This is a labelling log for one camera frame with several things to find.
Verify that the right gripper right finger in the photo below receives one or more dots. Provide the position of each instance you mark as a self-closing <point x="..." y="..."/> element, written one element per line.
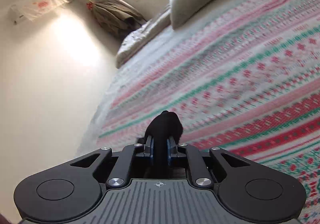
<point x="172" y="151"/>

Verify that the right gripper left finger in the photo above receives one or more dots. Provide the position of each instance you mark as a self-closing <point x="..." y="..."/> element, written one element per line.
<point x="148" y="149"/>

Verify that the black pants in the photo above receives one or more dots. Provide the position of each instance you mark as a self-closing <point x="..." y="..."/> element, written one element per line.
<point x="164" y="126"/>

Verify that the grey bed sheet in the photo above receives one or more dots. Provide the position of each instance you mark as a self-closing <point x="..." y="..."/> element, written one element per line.
<point x="125" y="77"/>

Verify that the red green patterned blanket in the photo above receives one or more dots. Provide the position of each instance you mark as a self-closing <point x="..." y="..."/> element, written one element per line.
<point x="246" y="81"/>

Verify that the crumpled beige duvet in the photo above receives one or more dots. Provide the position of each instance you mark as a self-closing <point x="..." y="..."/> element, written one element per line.
<point x="140" y="37"/>

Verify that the hanging khaki jacket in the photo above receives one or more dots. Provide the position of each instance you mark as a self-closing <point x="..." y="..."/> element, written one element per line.
<point x="115" y="18"/>

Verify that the covered wall air conditioner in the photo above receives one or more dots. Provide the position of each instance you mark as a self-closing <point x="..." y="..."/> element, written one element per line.
<point x="23" y="10"/>

